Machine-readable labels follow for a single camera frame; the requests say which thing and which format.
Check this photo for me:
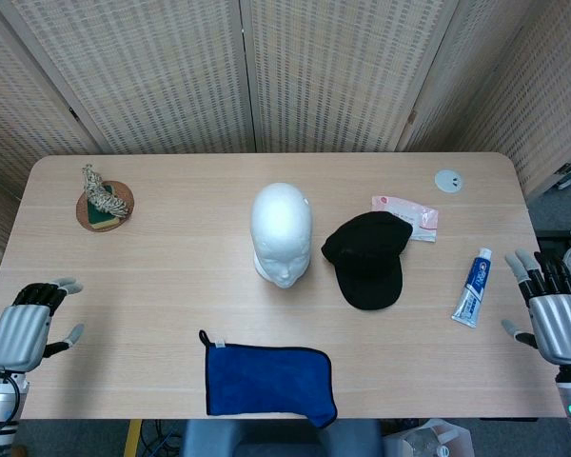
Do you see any twisted rope bundle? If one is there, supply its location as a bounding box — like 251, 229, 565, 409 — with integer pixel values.
80, 164, 127, 219

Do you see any white round cable grommet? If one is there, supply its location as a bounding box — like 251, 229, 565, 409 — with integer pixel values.
434, 169, 463, 194

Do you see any clear plastic bag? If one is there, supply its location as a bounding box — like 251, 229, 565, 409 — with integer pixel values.
384, 418, 475, 457

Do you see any pink wet wipes pack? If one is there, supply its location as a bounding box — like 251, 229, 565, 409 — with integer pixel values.
370, 194, 440, 244

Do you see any blue cloth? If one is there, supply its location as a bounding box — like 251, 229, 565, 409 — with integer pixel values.
198, 329, 339, 429

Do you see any white foam mannequin head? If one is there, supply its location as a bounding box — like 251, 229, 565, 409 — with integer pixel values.
250, 182, 313, 290

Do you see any blue white toothpaste tube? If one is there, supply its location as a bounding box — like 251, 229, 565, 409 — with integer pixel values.
451, 247, 494, 329

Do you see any wooden coaster with ornament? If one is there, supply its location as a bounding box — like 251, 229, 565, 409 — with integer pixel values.
75, 181, 136, 233

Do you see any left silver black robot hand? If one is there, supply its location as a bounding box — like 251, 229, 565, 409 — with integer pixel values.
0, 278, 86, 372

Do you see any woven folding screen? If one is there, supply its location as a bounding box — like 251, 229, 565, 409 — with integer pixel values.
0, 0, 571, 253

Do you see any green yellow sponge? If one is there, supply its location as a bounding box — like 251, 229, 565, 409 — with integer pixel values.
86, 185, 125, 226

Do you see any black cap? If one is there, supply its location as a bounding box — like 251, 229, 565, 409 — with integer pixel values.
321, 211, 414, 311

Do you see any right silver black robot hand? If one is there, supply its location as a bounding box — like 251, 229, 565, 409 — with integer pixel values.
501, 248, 571, 367

